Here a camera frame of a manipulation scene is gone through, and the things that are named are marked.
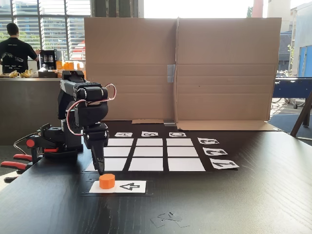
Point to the bunch of yellow bananas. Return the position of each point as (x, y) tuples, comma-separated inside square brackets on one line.
[(26, 73), (14, 74)]

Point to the round orange token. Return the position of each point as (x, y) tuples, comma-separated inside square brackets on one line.
[(106, 181)]

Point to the dark wooden leg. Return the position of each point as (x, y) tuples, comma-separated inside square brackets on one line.
[(301, 117)]

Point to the orange cartons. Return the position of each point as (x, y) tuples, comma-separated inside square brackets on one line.
[(69, 68)]

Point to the clear tape scraps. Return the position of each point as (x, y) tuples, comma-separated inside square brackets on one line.
[(169, 219)]

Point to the blue table football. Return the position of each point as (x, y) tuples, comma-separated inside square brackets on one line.
[(290, 87)]

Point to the paper sheet number 1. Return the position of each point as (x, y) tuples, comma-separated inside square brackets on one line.
[(224, 163)]

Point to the red black clamp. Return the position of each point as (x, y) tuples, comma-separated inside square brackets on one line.
[(30, 143)]

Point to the white arrow paper sheet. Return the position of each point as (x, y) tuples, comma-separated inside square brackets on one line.
[(131, 187)]

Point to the grey duct tape strip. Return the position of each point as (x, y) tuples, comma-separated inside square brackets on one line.
[(169, 123), (171, 73)]

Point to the paper sheet letter C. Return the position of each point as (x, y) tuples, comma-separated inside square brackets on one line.
[(177, 134)]

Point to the paper sheet number 2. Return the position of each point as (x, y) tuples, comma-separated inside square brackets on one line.
[(215, 151)]

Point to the white nine-square grid sheet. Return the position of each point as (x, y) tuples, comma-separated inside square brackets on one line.
[(148, 152)]

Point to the grey counter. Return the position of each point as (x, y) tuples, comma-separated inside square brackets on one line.
[(26, 109)]

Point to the brown cardboard box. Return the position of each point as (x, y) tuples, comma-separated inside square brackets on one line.
[(219, 73)]

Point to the black coffee machine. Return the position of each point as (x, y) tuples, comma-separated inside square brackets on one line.
[(48, 59)]

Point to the paper sheet letter A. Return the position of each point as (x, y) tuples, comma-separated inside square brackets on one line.
[(123, 134)]

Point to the paper sheet letter B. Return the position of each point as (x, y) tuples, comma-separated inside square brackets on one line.
[(150, 134)]

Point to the paper sheet number 3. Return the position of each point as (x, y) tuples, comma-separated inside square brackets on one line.
[(208, 141)]

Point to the standing person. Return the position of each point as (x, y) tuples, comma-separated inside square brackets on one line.
[(15, 53)]

